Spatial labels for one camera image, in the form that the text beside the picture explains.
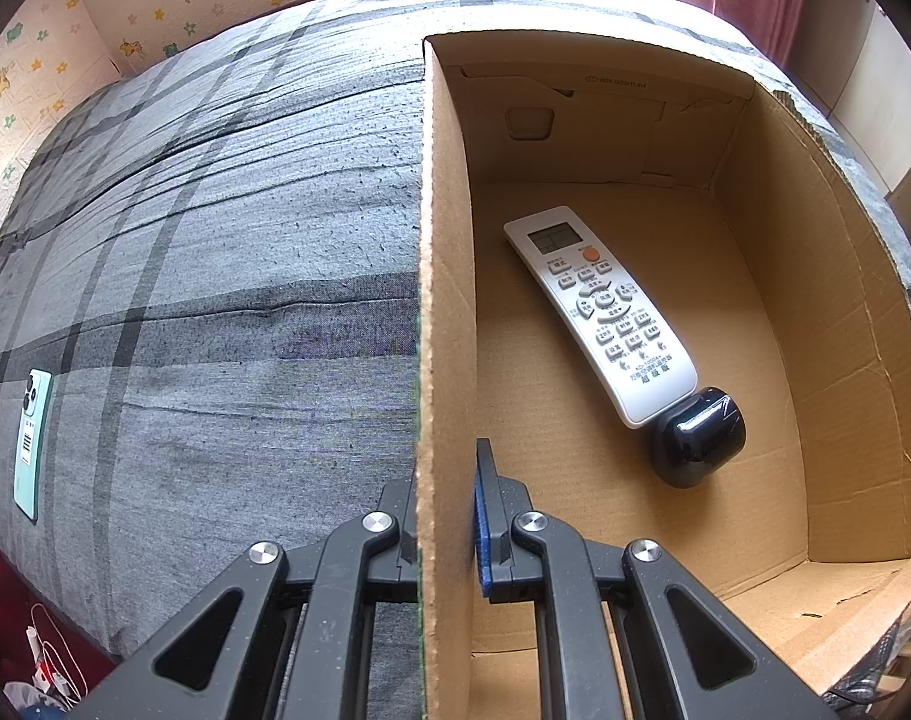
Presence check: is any mint green smartphone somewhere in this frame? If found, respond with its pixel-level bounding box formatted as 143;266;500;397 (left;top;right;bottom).
13;369;53;524

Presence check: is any white cable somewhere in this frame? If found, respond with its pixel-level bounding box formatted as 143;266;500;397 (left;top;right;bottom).
24;604;89;698

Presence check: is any beige wall cabinet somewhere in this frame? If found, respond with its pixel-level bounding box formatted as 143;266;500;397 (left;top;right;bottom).
793;0;911;248

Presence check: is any grey plaid bedsheet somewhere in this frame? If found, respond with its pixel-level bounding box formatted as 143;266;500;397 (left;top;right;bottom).
0;0;911;720

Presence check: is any white air conditioner remote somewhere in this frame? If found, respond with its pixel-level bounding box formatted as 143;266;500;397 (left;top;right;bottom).
502;206;699;430

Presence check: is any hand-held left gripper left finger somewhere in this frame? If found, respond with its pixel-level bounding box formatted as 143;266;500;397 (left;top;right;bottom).
73;476;421;720

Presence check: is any dark plaid cloth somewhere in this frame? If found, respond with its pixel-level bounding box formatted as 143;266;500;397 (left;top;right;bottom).
831;607;911;717

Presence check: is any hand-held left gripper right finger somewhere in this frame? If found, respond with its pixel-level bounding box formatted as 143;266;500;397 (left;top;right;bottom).
474;439;839;720

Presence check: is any brown cardboard box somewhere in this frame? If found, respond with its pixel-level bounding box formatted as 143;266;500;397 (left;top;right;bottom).
414;30;911;720

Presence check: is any black earbuds case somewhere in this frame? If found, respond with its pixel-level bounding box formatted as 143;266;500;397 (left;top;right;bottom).
646;386;747;488

